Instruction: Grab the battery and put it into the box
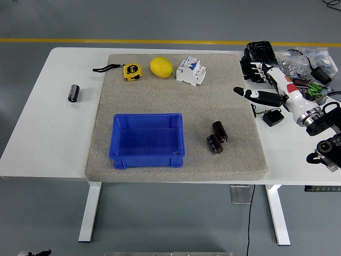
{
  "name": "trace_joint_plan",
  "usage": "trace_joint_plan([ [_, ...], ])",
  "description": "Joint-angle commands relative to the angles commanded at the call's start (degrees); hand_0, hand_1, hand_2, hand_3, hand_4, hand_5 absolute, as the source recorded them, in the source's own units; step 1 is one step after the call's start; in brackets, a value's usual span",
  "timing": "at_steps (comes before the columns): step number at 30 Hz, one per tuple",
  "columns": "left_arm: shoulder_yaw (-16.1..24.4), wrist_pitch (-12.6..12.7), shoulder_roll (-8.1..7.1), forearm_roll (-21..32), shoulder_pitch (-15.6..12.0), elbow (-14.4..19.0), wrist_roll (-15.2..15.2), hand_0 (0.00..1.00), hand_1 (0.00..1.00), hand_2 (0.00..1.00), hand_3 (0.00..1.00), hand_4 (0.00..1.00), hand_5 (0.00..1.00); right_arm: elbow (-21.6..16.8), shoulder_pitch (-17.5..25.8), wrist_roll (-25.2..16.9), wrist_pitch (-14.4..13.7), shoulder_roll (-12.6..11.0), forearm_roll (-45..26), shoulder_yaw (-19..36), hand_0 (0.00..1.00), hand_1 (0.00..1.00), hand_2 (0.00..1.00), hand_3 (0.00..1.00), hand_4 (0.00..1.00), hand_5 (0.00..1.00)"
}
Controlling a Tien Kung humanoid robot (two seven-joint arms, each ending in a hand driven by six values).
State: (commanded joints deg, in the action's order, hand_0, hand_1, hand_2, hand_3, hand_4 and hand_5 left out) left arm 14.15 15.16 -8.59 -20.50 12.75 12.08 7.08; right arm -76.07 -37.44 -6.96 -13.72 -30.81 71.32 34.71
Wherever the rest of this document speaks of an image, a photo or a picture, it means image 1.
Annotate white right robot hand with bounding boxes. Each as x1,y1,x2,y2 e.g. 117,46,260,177
233,60,317,123

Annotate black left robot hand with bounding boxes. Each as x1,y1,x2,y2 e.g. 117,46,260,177
20,249,52,256

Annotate dark brown cylindrical battery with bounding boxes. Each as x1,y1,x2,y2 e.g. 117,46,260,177
67,84,80,103
212,121,229,144
207,134,224,155

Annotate blue plastic box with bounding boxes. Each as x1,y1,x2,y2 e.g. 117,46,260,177
108,113,186,170

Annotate green connector pieces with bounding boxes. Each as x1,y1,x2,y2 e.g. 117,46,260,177
307,83,323,101

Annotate light blue parts tray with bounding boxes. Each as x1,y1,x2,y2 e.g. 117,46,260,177
292,76,330,106

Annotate clear bag of screws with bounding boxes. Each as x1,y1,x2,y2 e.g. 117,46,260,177
277,47,339,78

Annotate black rugged handheld device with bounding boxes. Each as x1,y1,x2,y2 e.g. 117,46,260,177
241,41,280,70

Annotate white table leg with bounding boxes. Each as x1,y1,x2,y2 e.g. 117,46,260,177
265,184,291,246
78,182,102,243

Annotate black table control panel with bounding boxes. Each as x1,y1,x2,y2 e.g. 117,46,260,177
304,185,341,193

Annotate white circuit breaker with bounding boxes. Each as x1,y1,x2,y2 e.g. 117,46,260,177
175,55,208,87

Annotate grey-brown felt mat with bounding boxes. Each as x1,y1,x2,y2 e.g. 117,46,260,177
84,53,269,183

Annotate yellow lemon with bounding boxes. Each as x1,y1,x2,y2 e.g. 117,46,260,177
150,56,174,79

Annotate yellow tape measure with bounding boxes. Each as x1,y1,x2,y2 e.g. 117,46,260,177
92,63,142,82

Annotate small black plug with cord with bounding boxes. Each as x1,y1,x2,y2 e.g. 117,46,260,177
250,103,284,127

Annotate black power adapter with cord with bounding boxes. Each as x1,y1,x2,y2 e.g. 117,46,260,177
287,49,333,85

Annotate black floor cable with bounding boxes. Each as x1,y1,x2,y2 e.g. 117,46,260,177
322,0,341,11

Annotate silver bracket under table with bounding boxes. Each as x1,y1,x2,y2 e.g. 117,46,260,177
230,185,251,205

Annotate thin black hanging cable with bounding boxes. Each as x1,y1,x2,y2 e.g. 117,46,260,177
246,184,256,256

